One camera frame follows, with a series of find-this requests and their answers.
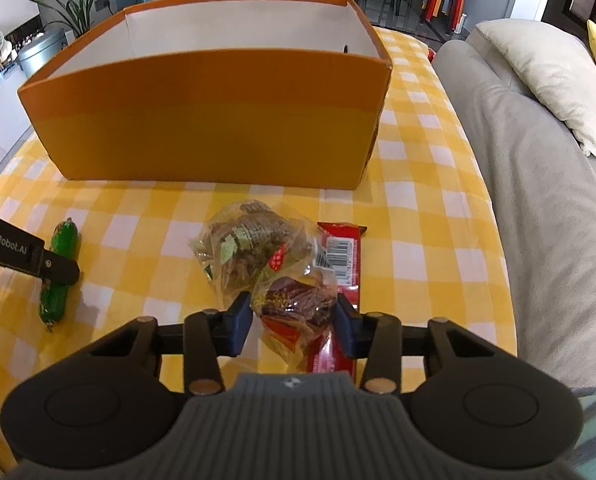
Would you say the green sausage snack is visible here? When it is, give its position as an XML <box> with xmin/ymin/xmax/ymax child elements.
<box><xmin>39</xmin><ymin>218</ymin><xmax>80</xmax><ymax>330</ymax></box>

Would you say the grey metal trash bin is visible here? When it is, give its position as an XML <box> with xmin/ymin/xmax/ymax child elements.
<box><xmin>17</xmin><ymin>28</ymin><xmax>67</xmax><ymax>78</ymax></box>

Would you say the grey sofa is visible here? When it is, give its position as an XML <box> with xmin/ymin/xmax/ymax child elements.
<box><xmin>432</xmin><ymin>26</ymin><xmax>596</xmax><ymax>388</ymax></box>

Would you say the cream cushion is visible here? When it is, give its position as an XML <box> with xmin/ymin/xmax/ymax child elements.
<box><xmin>476</xmin><ymin>18</ymin><xmax>596</xmax><ymax>157</ymax></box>

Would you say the orange cardboard box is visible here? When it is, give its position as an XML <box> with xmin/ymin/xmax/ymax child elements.
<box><xmin>18</xmin><ymin>0</ymin><xmax>392</xmax><ymax>190</ymax></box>

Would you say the clear brown green snack bag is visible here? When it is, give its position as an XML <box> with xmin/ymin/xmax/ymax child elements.
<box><xmin>189</xmin><ymin>200</ymin><xmax>315</xmax><ymax>308</ymax></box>

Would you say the red brown snack packet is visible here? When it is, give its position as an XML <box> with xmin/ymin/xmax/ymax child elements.
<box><xmin>251</xmin><ymin>266</ymin><xmax>338</xmax><ymax>365</ymax></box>

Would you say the red chocolate bar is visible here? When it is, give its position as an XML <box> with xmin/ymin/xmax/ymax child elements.
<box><xmin>307</xmin><ymin>222</ymin><xmax>367</xmax><ymax>378</ymax></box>

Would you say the yellow checkered tablecloth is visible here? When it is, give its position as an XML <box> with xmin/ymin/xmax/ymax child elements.
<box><xmin>0</xmin><ymin>29</ymin><xmax>516</xmax><ymax>469</ymax></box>

